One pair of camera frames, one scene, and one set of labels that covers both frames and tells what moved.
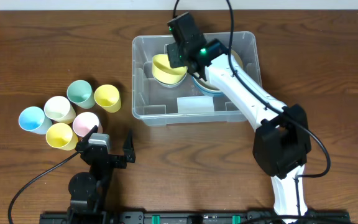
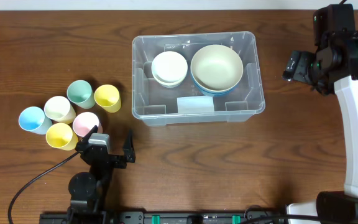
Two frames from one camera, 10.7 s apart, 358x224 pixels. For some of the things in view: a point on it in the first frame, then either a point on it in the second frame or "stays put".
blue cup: [33, 119] stays put
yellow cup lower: [61, 136] stays put
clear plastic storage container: [165, 95] stays put
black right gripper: [173, 58] → [301, 68]
